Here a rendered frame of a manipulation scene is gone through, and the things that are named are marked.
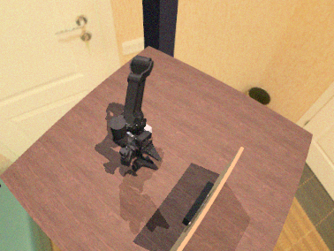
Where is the tan flat board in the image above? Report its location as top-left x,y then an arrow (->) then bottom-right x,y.
170,147 -> 243,251

